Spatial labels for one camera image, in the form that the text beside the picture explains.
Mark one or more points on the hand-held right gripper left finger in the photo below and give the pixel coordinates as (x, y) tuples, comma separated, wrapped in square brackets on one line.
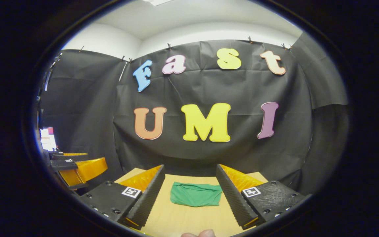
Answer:
[(148, 197)]

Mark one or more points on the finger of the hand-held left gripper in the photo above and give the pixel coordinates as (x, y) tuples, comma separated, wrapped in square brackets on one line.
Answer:
[(67, 155), (64, 164)]

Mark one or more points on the row of black cloth clips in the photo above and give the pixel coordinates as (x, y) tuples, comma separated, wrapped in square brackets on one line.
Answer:
[(168, 46)]

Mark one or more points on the green T-shirt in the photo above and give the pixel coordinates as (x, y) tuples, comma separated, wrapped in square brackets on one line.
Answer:
[(196, 196)]

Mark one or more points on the bright white panel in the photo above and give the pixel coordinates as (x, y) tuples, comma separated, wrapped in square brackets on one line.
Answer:
[(48, 140)]

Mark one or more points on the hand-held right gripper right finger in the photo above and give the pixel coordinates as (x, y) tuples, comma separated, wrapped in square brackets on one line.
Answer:
[(234, 197)]

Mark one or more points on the black backdrop cloth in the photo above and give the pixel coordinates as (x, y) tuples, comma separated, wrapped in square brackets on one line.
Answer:
[(209, 89)]

